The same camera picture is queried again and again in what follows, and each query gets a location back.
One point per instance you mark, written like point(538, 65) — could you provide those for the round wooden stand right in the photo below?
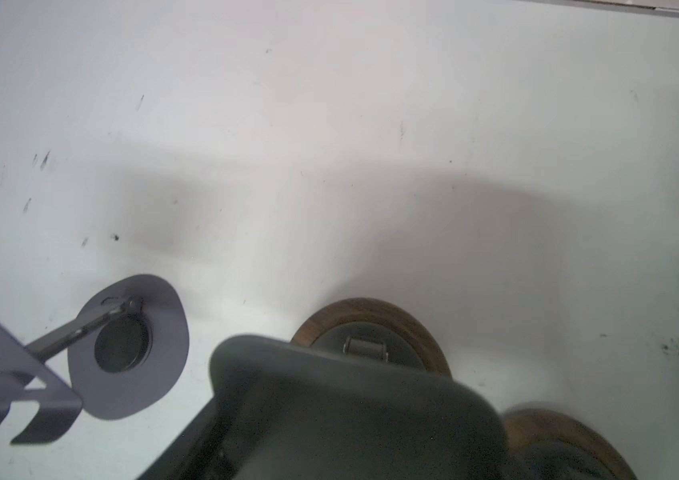
point(546, 444)

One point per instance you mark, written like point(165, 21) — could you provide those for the grey round phone stand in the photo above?
point(125, 350)

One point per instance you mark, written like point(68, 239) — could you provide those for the round wooden stand left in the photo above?
point(373, 329)

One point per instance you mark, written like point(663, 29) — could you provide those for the purple phone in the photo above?
point(297, 413)

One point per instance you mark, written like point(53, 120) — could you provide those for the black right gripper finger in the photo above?
point(189, 454)

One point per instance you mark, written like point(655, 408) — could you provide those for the round wooden stand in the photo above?
point(546, 444)
point(373, 329)

